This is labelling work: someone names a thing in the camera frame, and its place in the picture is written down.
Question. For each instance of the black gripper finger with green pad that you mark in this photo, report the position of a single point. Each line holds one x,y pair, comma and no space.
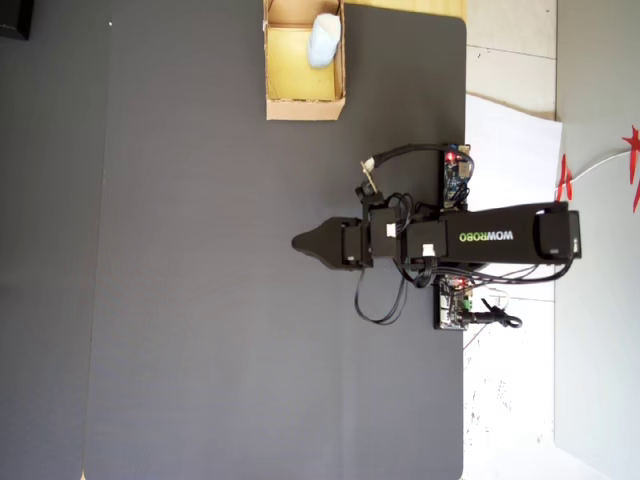
325,256
325,231

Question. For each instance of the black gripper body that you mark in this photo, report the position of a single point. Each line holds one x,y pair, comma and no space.
356,245

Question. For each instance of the light blue yarn-wrapped block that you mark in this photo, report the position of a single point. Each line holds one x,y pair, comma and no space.
324,42

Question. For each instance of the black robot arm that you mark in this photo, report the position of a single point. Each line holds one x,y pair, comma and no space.
490,245

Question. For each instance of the open cardboard box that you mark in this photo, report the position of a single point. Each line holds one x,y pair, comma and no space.
300,75

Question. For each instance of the black box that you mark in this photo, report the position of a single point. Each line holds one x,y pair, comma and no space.
14,19

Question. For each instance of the black textured mat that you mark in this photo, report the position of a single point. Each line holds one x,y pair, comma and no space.
250,300

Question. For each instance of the circuit board with green terminal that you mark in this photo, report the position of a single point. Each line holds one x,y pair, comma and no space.
450,307

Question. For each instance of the blue circuit board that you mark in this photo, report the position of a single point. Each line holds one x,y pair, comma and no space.
456,177

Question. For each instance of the white paper sheet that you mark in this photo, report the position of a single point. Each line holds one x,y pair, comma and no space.
505,165

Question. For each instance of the red paper cutout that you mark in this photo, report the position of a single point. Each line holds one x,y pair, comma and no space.
635,165
565,180

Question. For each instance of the small wrist camera board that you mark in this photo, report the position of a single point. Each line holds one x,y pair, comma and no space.
368,177

